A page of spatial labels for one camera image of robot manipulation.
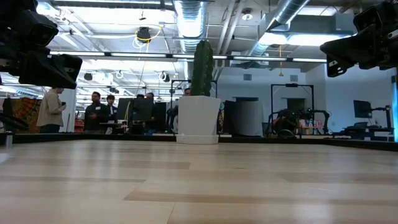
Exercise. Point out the black computer monitor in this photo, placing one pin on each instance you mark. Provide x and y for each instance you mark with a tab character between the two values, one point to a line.
122	109
142	109

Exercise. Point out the black ceiling dome camera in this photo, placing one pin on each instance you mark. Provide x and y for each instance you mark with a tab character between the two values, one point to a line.
144	34

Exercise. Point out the grey cabinet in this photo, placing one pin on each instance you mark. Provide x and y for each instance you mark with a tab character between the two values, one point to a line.
248	115

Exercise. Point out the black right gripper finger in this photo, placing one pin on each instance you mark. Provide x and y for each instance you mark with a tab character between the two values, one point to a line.
335	68
354	48

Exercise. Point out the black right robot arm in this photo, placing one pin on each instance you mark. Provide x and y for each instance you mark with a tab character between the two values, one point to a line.
393	7

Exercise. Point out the orange patterned wall hanging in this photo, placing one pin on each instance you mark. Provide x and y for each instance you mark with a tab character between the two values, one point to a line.
26	112

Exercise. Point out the tall green cactus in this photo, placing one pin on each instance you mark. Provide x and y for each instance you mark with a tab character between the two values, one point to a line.
202	68

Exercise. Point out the black rig frame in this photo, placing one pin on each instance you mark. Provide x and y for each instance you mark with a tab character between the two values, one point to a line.
180	81
292	85

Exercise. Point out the black table frame rail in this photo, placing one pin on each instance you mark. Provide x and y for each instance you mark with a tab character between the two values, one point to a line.
93	137

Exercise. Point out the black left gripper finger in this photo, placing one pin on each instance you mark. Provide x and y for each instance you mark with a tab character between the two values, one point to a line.
40	70
70	73

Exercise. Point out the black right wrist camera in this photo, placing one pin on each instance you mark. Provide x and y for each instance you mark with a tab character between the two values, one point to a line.
370	17

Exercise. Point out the black monitor on arm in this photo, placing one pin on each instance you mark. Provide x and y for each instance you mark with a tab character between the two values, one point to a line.
362	109

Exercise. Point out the black background robot arm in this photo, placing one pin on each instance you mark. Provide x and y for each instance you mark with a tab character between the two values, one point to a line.
325	116

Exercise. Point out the long ceiling light strip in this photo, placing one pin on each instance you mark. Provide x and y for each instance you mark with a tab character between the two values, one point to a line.
140	55

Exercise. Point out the slanted silver air duct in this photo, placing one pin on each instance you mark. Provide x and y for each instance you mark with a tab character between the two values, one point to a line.
289	9

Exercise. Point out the black desk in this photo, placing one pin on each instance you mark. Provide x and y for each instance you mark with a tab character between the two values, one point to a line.
367	130

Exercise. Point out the ribbed silver air duct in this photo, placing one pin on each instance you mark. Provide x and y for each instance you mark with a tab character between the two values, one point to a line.
189	18

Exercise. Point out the bright ceiling light panel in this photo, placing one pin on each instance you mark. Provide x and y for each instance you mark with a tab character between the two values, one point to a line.
311	40

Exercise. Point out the white plant pot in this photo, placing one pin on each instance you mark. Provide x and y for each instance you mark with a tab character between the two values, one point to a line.
197	118

